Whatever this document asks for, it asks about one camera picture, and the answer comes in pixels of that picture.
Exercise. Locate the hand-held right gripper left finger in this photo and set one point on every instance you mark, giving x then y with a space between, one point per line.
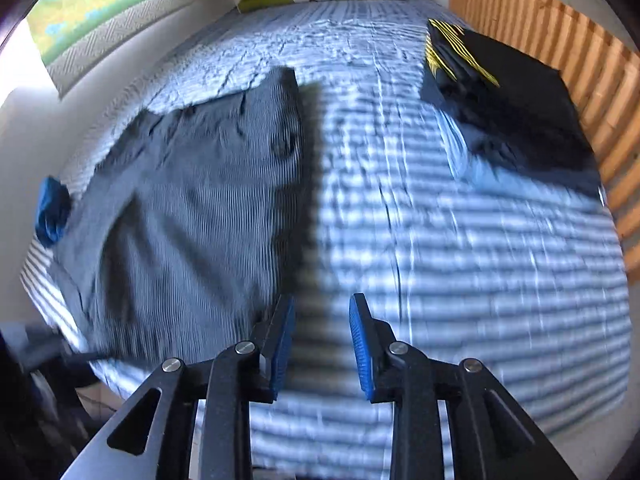
279 347

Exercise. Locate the blue white striped bed cover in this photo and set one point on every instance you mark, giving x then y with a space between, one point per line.
450 270

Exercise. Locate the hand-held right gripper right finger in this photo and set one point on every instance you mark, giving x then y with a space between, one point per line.
362 347

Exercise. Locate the dark blue garment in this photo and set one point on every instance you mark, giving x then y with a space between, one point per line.
50 210

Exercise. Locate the black garment with yellow print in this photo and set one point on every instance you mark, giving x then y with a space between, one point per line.
520 95

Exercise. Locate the wooden slatted bed rail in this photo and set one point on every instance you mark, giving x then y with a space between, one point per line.
575 30

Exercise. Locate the wall map poster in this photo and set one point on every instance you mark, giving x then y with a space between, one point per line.
100 15

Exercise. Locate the dark navy folded garment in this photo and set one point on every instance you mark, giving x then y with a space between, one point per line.
505 155

